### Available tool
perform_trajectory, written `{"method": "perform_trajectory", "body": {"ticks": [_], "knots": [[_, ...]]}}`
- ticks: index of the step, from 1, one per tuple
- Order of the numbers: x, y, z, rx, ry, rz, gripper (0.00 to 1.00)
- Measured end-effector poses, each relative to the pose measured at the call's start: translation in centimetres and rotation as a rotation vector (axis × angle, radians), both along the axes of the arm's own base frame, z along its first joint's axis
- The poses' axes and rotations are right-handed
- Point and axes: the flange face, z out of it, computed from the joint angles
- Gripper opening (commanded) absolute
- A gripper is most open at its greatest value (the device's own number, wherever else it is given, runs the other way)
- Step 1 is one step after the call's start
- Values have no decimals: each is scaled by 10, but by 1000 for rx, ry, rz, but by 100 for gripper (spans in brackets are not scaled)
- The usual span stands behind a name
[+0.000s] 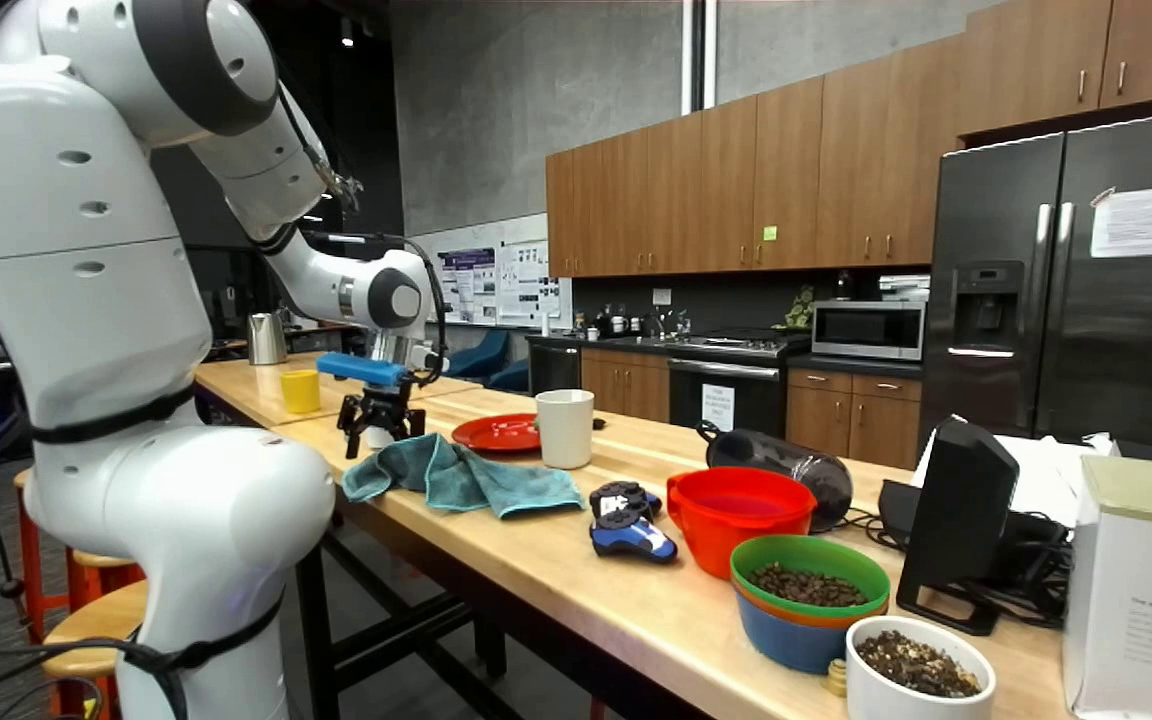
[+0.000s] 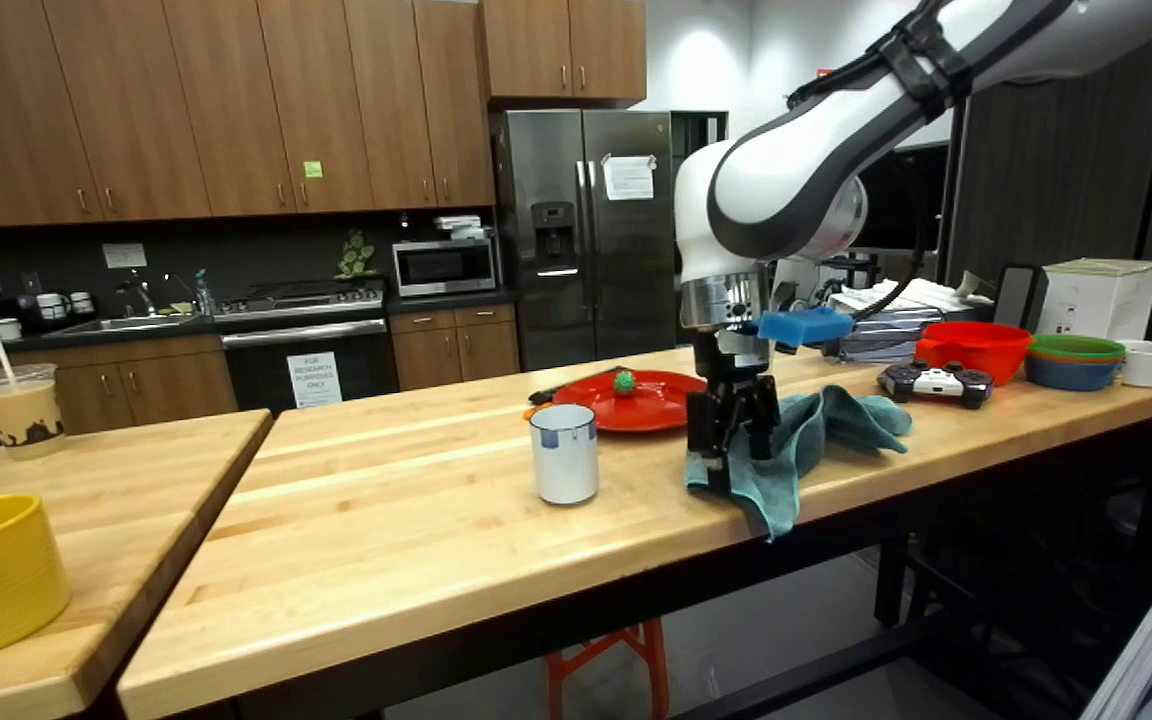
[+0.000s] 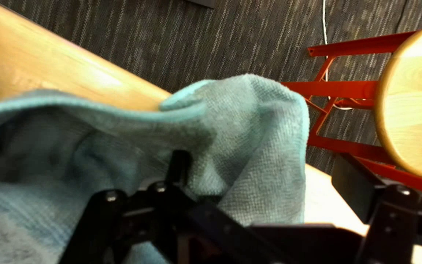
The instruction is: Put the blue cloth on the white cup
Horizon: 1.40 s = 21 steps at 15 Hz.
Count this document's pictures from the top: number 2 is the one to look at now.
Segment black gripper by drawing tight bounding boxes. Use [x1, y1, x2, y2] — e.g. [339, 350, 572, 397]
[685, 322, 783, 462]

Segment blue microfiber cloth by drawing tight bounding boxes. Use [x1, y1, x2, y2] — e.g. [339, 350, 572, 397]
[685, 381, 915, 542]

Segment white cup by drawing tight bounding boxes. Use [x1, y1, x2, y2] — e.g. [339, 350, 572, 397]
[527, 398, 604, 513]

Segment drink cup with straw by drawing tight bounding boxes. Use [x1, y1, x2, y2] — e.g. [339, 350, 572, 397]
[0, 314, 67, 452]

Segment red plate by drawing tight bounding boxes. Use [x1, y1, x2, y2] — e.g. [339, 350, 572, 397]
[549, 368, 713, 441]

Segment game controller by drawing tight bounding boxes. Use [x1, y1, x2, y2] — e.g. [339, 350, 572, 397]
[877, 360, 997, 413]

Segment stainless steel refrigerator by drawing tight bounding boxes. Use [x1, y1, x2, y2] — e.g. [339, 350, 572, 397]
[488, 104, 727, 370]

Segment white paper on refrigerator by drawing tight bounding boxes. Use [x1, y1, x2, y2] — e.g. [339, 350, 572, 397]
[595, 150, 658, 207]

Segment black monitor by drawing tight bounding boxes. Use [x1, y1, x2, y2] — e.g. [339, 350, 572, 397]
[850, 140, 955, 256]

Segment brown lower cabinets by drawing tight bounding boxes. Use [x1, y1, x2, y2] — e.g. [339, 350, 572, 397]
[12, 299, 524, 436]

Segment brown cabinets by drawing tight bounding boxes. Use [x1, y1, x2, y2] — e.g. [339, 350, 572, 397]
[0, 0, 652, 230]
[12, 299, 524, 436]

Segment silver microwave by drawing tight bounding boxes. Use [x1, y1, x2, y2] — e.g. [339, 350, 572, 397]
[386, 235, 503, 299]

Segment blue bowl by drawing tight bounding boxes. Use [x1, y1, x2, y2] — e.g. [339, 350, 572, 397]
[1023, 350, 1129, 397]

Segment green bowl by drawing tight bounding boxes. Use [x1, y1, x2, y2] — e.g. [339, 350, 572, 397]
[1029, 331, 1129, 368]

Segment white box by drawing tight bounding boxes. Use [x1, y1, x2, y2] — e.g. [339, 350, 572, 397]
[1037, 256, 1152, 344]

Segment small green plant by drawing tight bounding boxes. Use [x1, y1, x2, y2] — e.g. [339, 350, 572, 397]
[332, 230, 383, 283]

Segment white paper on oven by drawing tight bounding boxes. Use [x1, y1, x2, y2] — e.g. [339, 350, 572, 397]
[285, 346, 342, 413]

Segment white bowl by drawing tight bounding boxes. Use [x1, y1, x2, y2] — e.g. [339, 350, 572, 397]
[1114, 334, 1152, 393]

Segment black oven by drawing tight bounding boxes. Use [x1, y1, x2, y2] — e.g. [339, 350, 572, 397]
[207, 283, 400, 413]

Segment sink faucet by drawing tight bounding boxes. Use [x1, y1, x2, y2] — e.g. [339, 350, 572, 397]
[115, 271, 158, 319]

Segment brown upper cabinets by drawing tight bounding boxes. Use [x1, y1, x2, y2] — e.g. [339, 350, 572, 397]
[0, 0, 652, 230]

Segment blue wrist camera box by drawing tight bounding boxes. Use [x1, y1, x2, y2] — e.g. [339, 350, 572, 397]
[756, 304, 859, 356]

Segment red bowl with handle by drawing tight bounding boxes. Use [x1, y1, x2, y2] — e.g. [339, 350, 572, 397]
[913, 314, 1037, 393]

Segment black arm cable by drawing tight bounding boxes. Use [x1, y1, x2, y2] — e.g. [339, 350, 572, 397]
[783, 0, 1009, 125]

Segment white wall plate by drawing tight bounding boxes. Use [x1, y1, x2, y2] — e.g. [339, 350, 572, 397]
[101, 239, 151, 275]

